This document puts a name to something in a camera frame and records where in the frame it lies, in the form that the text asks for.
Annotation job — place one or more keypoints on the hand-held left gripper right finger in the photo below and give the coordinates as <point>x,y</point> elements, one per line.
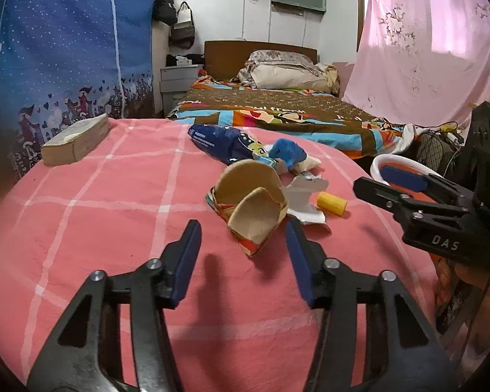
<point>298,257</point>

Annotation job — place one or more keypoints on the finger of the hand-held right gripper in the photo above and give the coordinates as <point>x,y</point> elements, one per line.
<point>375,192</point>
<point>404,177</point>

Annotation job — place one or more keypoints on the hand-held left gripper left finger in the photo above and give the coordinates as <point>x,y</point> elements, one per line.
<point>188,261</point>

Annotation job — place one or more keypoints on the torn printed paper cup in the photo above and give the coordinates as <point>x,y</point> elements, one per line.
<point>253,216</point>

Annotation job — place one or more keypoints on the beige paper packet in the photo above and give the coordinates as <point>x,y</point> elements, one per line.
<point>75,141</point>

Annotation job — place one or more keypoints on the black floor fan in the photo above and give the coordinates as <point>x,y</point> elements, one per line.
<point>437,151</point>

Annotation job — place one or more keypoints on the yellow plastic cap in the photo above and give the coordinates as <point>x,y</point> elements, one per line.
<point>332,203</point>

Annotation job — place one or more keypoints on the white torn paper scrap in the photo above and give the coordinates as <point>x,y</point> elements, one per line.
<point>306,202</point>

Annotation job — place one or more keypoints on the yellow and white power strip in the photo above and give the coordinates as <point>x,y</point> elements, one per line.
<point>449,129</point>

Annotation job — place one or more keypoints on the cream crumpled wrapper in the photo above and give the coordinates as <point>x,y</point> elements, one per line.
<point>310,164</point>

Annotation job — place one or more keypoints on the pink checked bedsheet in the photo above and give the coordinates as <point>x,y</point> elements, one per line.
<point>106,212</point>

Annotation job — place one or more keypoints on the blue crumpled wrapper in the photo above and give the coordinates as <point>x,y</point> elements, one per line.
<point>288,151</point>

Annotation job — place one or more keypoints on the colourful printed blanket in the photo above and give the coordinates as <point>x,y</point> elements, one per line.
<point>290,110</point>

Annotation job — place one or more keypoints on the blue snack bag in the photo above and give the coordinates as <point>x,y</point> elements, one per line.
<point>216,141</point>

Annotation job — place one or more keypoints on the pink embroidered hanging cloth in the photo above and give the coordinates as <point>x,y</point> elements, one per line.
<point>424,49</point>

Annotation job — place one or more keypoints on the folded cream quilt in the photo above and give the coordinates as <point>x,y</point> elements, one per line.
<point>286,77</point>

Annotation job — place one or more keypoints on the floral pillow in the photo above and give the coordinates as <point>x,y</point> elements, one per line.
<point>277,58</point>

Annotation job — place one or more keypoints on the grey nightstand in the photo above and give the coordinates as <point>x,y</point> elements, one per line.
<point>175,83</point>

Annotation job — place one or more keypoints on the wooden bed headboard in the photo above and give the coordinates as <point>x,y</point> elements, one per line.
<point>228,57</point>

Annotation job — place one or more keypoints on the grey brown handbag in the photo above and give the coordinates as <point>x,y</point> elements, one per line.
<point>183,30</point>

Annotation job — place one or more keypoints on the blue dotted fabric wardrobe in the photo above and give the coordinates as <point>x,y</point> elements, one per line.
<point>65,49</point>

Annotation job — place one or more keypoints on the black handbag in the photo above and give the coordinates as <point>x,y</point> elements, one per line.
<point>164,10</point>

